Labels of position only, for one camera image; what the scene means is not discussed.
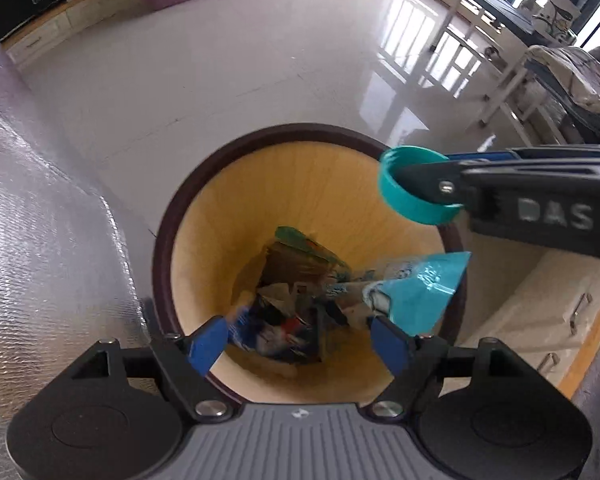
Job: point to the white folding chair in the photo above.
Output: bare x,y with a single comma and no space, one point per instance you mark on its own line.
540,110

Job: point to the crumpled printed blanket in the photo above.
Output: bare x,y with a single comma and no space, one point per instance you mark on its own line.
575,77

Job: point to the blue white plastic wrapper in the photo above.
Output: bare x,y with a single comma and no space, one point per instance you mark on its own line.
402,266

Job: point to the yellow trash bin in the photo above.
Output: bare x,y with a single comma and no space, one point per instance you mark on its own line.
320,180

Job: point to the wrappers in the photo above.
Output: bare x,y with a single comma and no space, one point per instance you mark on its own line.
280,294

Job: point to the low cream drawer cabinet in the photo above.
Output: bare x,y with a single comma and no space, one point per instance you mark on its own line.
55,35

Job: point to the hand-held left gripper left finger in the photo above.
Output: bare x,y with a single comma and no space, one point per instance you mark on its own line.
207,342

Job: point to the small cardboard box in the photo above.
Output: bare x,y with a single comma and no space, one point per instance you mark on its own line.
287,267

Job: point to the green snack wrapper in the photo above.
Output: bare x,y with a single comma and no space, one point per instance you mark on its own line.
300,242

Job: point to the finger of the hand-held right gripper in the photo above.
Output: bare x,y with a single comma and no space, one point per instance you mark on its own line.
430,182
480,155

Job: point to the cartoon print bag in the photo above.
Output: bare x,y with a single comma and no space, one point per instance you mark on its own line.
557,15

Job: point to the teal plastic cap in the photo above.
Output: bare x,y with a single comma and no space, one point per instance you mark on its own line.
400,195

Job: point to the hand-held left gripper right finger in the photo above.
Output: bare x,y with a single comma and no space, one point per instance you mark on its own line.
390,345

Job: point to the silver foil sheet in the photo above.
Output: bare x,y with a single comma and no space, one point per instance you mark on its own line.
45,240

